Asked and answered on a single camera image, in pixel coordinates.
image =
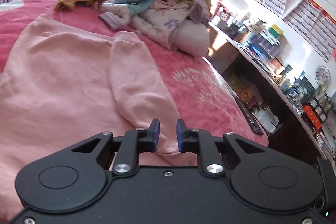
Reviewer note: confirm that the pink sweatshirt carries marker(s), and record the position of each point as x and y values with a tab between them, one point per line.
62	85

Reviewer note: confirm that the pink floral bed blanket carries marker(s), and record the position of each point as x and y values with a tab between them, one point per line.
201	97

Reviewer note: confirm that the wall calendar posters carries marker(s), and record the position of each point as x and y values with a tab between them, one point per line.
309	20

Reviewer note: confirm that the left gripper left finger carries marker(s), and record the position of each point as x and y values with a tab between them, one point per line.
130	146

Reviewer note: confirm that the cluttered desk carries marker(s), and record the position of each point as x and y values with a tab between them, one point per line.
292	112

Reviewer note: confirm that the white purple floral garment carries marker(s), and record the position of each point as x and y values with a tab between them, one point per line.
158	21

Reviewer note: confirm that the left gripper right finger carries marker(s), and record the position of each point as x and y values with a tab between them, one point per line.
201	143

